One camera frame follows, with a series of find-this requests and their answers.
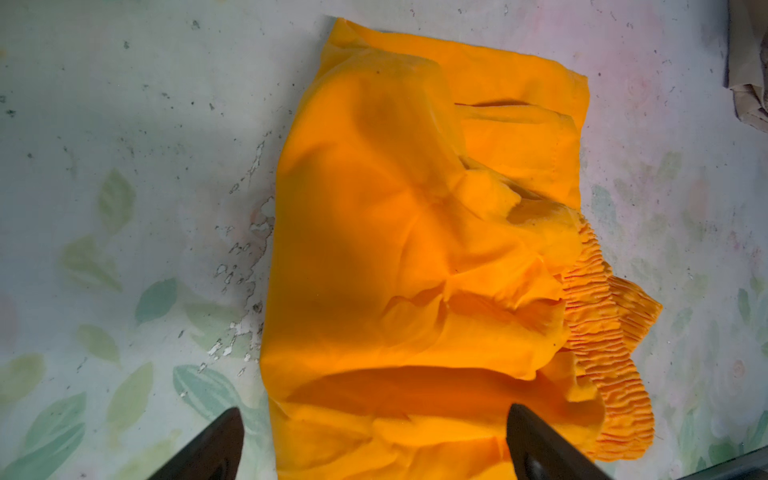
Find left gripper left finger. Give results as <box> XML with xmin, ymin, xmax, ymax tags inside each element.
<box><xmin>149</xmin><ymin>407</ymin><xmax>245</xmax><ymax>480</ymax></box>

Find beige shorts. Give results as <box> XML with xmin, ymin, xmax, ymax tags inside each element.
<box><xmin>727</xmin><ymin>0</ymin><xmax>767</xmax><ymax>133</ymax></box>

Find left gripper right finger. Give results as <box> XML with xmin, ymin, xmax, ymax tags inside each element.
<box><xmin>506</xmin><ymin>404</ymin><xmax>609</xmax><ymax>480</ymax></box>

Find orange shorts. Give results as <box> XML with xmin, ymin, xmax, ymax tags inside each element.
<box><xmin>260</xmin><ymin>19</ymin><xmax>661</xmax><ymax>479</ymax></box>

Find aluminium front rail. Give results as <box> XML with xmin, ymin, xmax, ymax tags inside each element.
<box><xmin>680</xmin><ymin>446</ymin><xmax>768</xmax><ymax>480</ymax></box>

